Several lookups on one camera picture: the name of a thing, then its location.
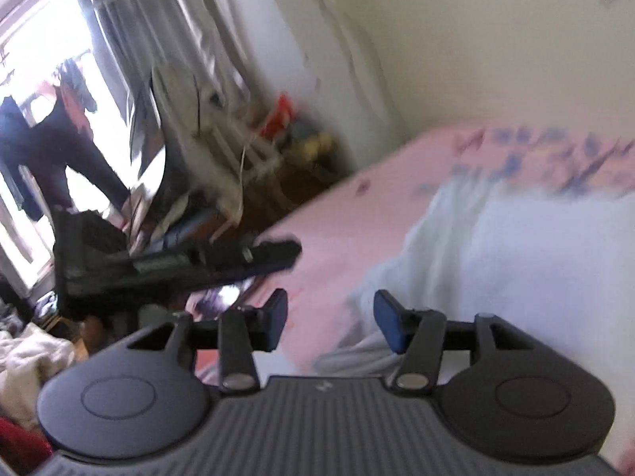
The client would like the white small garment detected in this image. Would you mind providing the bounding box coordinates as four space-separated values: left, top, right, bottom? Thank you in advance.
314 177 634 445

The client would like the smartphone on bed edge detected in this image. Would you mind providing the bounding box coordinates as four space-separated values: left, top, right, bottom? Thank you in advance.
185 278 255 321

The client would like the pink floral bed sheet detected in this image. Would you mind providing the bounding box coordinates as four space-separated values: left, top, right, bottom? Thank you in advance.
187 123 635 472

